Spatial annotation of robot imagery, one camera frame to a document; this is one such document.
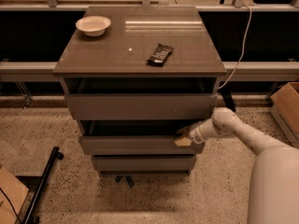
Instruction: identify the grey drawer cabinet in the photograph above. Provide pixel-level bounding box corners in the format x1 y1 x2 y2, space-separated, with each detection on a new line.
53 7 226 175

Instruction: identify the thin black cable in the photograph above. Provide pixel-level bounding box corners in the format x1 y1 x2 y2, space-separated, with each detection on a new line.
0 186 24 224

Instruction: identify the black snack packet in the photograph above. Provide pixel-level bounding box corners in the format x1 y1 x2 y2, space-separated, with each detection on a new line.
147 44 174 67

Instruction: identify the grey drawer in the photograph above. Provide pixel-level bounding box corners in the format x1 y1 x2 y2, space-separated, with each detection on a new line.
92 155 196 172
79 135 204 155
65 94 218 120

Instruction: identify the white cable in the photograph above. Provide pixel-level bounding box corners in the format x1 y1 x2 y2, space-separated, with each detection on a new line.
217 4 252 91

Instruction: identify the white bowl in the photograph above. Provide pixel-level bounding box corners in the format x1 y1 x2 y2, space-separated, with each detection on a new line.
76 16 111 36

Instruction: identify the grey top drawer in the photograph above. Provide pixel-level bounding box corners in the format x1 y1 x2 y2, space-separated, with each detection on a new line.
65 94 218 120

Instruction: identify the black metal stand bar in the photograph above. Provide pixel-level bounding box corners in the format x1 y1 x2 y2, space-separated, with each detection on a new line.
21 147 64 224

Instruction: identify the brown cardboard box right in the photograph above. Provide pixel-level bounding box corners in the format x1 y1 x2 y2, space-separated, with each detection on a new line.
270 82 299 148

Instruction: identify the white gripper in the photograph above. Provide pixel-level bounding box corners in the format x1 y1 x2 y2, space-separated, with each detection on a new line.
174 120 214 147

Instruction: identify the grey bottom drawer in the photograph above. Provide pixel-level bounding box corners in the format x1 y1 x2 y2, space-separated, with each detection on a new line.
92 155 196 172

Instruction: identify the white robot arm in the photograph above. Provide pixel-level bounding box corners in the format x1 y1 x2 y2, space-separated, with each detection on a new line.
174 107 299 224

